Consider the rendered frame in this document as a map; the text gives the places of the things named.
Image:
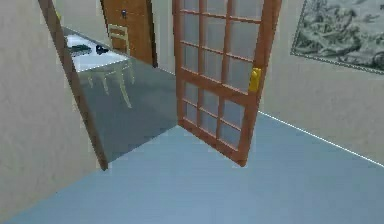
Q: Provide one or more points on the brown glazed room door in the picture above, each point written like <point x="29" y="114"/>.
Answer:
<point x="213" y="83"/>

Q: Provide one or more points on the brown wooden room door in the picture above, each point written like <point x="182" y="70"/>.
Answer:
<point x="133" y="30"/>

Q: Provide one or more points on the cream wooden chair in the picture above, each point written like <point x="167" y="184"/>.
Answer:
<point x="119" y="36"/>

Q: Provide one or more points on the white table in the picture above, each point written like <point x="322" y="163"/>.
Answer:
<point x="96" y="60"/>

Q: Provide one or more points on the small black object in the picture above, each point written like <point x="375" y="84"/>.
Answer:
<point x="101" y="50"/>

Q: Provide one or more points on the dark flat object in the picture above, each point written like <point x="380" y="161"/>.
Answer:
<point x="79" y="49"/>

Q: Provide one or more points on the grey framed wall picture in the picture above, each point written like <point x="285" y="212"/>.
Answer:
<point x="343" y="30"/>

